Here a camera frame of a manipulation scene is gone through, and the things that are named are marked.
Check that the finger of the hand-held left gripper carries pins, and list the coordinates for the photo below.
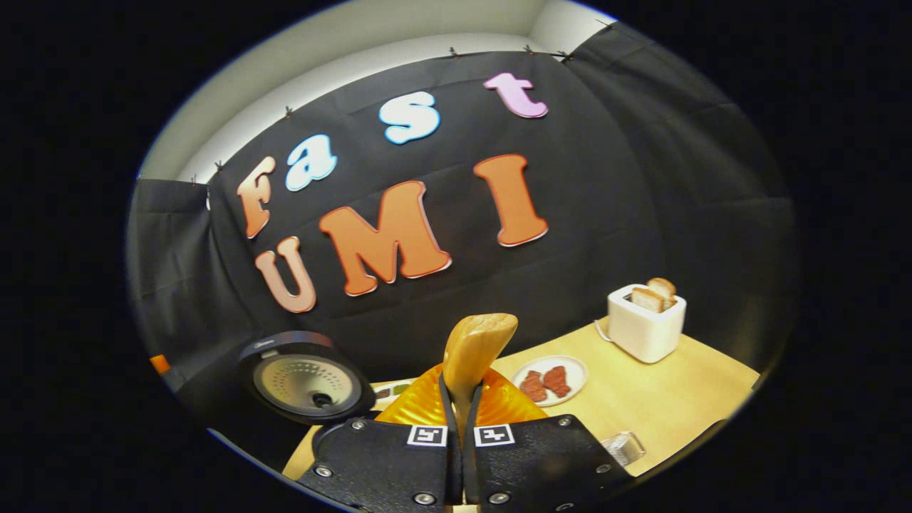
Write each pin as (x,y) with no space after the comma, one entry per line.
(160,364)

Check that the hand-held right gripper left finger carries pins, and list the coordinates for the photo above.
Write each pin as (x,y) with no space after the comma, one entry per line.
(385,463)

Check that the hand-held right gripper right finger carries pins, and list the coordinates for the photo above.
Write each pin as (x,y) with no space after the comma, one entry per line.
(541,463)

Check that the clear chopstick holder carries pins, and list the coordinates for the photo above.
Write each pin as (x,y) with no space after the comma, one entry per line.
(623,449)

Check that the dark grey rice cooker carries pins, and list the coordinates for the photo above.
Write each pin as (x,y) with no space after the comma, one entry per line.
(306,381)

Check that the wooden spoon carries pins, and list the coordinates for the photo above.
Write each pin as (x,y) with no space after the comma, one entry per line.
(474,349)

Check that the small white side dish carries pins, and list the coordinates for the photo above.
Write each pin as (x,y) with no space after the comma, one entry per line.
(393,390)

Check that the red meat slice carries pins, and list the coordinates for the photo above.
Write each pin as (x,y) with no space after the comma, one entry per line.
(557,381)
(533,387)

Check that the white round plate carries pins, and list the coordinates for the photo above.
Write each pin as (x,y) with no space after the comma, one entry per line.
(577,374)

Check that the white toaster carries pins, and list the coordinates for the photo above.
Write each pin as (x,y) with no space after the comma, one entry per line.
(645,331)

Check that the toast slice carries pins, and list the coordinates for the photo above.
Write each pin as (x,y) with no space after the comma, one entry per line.
(646,300)
(666,288)

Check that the black backdrop cloth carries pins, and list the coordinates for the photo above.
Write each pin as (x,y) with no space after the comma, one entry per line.
(605,178)

